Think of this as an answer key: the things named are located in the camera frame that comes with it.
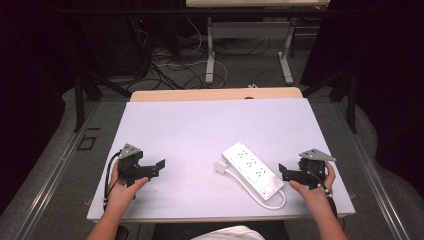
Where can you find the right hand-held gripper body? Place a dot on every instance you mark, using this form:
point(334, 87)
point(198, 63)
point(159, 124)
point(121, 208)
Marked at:
point(313, 170)

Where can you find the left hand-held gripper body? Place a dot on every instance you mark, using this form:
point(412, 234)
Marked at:
point(130, 162)

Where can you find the person's right hand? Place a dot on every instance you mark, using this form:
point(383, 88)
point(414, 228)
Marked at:
point(316, 200)

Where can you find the person's left hand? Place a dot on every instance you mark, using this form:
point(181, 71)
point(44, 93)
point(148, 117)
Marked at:
point(120, 198)

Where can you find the white power strip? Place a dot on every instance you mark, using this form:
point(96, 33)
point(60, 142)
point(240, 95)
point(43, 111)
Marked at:
point(253, 168)

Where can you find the white table mat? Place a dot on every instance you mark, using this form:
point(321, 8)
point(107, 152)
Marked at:
point(193, 133)

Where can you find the person's dark pants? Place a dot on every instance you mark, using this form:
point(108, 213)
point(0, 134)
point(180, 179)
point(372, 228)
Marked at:
point(170, 231)

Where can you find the white power plug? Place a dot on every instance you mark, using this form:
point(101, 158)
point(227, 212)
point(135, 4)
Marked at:
point(221, 166)

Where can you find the black chair part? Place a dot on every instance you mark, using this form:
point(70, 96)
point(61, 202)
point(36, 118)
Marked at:
point(122, 232)

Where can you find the black metal stand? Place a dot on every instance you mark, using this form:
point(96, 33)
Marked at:
point(350, 96)
point(81, 96)

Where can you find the person's white shirt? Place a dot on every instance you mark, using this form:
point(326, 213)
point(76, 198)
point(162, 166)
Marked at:
point(230, 234)

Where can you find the black computer tower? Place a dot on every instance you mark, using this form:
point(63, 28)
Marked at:
point(116, 43)

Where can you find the white desk with metal legs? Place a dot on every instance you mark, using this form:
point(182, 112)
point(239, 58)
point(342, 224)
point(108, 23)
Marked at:
point(250, 30)

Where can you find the aluminium floor rail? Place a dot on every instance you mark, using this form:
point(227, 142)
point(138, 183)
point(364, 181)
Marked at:
point(373, 176)
point(50, 180)

